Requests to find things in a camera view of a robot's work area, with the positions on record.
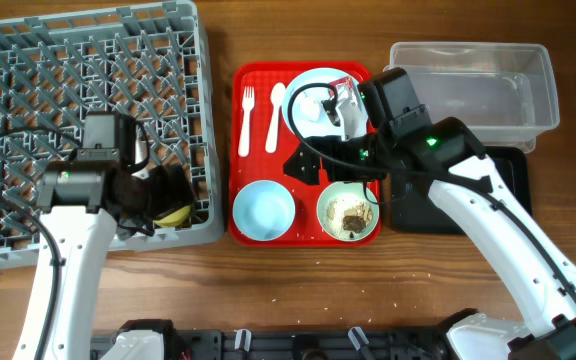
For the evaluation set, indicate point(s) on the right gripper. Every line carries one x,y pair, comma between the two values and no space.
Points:
314,162

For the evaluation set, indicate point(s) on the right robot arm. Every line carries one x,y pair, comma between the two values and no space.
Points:
447,163

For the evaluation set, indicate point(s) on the grey dishwasher rack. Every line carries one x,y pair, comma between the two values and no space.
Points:
149,61

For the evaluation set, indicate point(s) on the clear plastic bin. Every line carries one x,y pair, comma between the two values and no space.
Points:
504,92

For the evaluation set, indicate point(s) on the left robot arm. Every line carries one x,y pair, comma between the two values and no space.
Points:
100,193

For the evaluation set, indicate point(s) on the large light blue plate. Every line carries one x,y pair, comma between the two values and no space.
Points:
329,122

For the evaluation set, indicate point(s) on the light blue saucer bowl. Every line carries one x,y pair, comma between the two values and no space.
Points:
263,210

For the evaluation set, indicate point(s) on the red plastic tray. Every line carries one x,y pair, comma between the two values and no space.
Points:
260,165

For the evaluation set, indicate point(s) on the green bowl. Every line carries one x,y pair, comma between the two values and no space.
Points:
346,188

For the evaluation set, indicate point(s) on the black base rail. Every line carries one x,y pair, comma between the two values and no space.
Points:
396,343

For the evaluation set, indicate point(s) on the white plastic spoon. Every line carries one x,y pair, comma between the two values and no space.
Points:
276,97

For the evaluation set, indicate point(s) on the food scraps and rice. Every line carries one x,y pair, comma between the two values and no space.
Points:
348,216

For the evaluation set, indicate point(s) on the white plastic fork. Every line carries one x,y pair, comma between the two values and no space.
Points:
248,102

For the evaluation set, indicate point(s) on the red sauce packet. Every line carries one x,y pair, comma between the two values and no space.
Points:
345,88

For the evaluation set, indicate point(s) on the white napkin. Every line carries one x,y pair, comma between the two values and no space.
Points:
311,108

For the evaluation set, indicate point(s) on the yellow plastic cup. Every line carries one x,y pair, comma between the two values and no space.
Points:
176,218

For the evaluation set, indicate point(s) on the black waste tray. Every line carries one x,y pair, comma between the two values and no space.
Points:
414,213

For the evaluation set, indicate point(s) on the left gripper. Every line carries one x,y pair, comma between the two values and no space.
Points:
169,200

